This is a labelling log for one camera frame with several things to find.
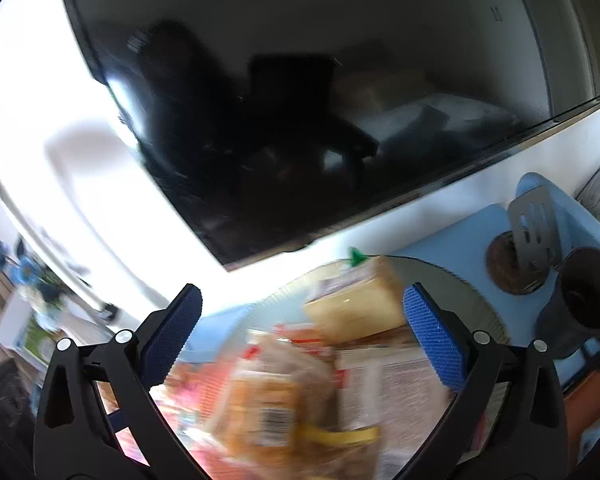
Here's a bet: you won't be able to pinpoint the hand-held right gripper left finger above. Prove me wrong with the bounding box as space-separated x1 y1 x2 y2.
32 282 204 480

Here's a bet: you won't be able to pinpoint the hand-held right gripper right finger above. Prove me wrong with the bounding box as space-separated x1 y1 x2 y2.
401 281 572 480

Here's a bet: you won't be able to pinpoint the large beige bread packet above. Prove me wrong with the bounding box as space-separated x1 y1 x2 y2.
336 342 458 480
302 256 408 343

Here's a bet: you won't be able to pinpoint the yellow snack packet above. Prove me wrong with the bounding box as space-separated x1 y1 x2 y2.
297 422 381 448

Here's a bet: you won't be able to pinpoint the brown round utensil holder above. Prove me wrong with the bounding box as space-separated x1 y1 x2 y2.
485 231 552 296

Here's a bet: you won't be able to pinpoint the clear bread packet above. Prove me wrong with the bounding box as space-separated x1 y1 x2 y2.
202 332 342 466

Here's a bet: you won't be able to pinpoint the metal slotted spatula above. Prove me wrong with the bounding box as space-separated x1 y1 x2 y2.
508 185 565 295

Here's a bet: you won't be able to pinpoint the black cup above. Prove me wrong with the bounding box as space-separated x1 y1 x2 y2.
534 246 600 362

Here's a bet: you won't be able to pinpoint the blue artificial flowers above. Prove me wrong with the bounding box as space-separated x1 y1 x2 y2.
0 237 65 321

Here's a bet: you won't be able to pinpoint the black television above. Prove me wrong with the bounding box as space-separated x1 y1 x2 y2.
55 0 600 274

